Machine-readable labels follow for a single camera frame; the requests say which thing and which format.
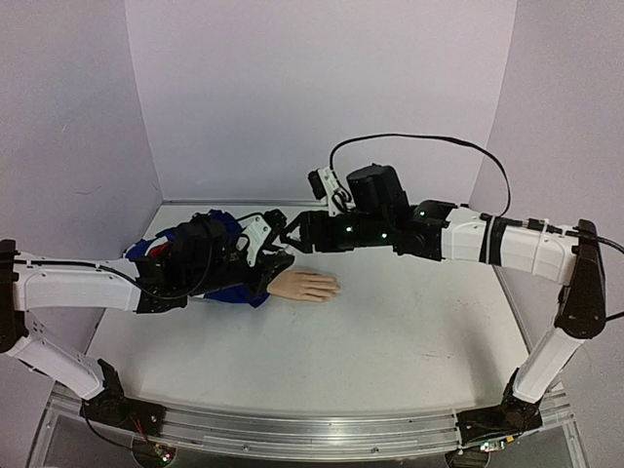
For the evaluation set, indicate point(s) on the mannequin hand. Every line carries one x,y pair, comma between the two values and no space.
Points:
304,286

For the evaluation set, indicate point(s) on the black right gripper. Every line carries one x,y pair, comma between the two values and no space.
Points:
310,230

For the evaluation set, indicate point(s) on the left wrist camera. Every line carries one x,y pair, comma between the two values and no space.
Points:
258,234

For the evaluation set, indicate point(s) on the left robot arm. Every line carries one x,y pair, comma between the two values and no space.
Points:
29,282

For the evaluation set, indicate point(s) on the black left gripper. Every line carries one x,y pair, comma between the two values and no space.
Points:
268,266

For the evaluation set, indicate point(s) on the aluminium front rail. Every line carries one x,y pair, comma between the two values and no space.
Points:
310,438

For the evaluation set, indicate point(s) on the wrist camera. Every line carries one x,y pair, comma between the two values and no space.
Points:
327,189
258,234

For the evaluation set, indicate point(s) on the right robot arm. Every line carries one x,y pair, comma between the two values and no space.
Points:
553,276

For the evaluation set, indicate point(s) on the blue red white jacket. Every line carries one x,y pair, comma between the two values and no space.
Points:
164,239

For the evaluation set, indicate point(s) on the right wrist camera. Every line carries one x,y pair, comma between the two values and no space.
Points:
327,189

